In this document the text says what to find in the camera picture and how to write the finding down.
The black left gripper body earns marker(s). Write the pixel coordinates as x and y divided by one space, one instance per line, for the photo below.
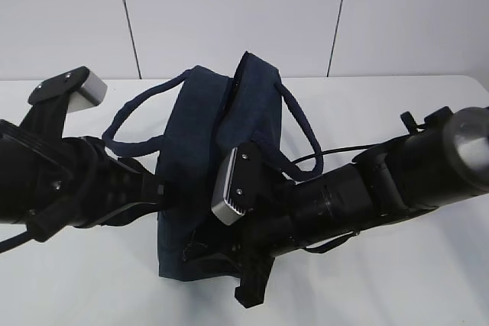
122 191

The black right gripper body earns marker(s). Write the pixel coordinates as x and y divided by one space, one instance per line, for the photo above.
236 232

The navy blue lunch bag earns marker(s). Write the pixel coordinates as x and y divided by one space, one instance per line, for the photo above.
212 114

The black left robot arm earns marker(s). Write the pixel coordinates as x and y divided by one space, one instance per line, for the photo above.
48 185

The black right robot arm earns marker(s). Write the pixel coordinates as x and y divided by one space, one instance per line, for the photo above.
439 162

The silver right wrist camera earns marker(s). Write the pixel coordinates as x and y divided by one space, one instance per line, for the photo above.
236 184

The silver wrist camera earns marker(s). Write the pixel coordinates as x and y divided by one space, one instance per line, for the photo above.
54 98
236 184

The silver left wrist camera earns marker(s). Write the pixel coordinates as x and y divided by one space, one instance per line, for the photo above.
54 98

